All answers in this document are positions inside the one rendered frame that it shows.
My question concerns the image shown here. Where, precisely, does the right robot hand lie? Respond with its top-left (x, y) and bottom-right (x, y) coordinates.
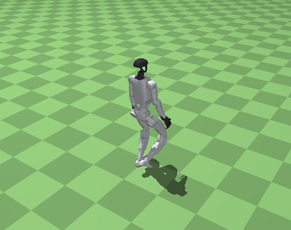
top-left (161, 116), bottom-right (171, 129)

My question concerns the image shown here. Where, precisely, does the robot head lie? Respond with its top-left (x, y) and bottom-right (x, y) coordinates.
top-left (133, 58), bottom-right (148, 80)

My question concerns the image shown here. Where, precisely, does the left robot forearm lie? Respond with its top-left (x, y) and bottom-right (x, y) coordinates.
top-left (129, 95), bottom-right (138, 107)

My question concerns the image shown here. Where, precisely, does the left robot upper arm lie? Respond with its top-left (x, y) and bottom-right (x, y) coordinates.
top-left (128, 75), bottom-right (134, 97)

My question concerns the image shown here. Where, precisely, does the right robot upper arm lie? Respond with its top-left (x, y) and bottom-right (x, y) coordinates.
top-left (146, 80), bottom-right (158, 106)

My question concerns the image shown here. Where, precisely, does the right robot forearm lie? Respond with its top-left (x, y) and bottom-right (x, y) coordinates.
top-left (155, 99), bottom-right (166, 119)

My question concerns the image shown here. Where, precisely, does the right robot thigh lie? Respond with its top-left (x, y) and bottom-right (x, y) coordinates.
top-left (145, 115), bottom-right (167, 142)

